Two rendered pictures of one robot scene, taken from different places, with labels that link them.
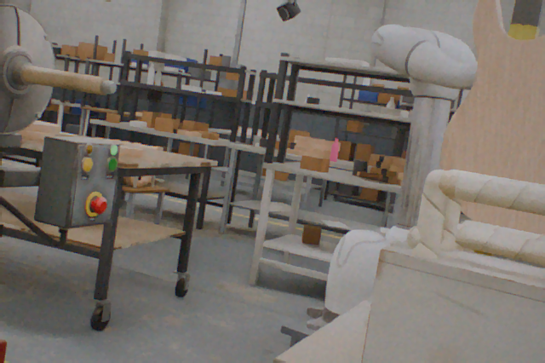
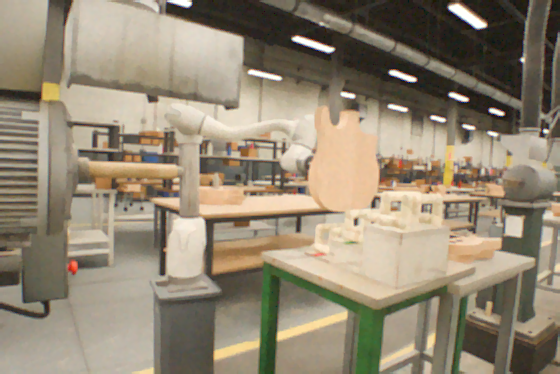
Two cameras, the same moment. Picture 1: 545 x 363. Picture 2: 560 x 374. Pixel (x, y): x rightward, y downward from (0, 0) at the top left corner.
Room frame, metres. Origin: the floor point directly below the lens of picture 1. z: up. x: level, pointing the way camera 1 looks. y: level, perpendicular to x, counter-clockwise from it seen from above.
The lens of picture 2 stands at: (0.68, 0.89, 1.28)
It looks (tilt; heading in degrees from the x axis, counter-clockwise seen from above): 3 degrees down; 299
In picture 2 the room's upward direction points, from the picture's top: 3 degrees clockwise
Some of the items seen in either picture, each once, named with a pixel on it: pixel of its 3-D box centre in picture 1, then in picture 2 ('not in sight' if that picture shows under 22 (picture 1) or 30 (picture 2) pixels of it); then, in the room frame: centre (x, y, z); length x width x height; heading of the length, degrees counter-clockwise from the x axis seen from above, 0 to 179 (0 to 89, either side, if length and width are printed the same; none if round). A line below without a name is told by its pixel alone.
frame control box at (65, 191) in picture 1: (47, 188); (13, 270); (1.62, 0.52, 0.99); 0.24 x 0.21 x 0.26; 67
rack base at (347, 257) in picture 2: not in sight; (371, 252); (1.00, -0.37, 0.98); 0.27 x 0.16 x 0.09; 64
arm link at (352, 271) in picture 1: (361, 271); (185, 249); (1.83, -0.28, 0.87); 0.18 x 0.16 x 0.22; 128
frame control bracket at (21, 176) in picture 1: (29, 176); (10, 265); (1.57, 0.55, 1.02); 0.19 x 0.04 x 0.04; 157
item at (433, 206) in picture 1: (431, 219); (405, 214); (0.86, -0.21, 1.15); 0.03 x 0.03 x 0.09
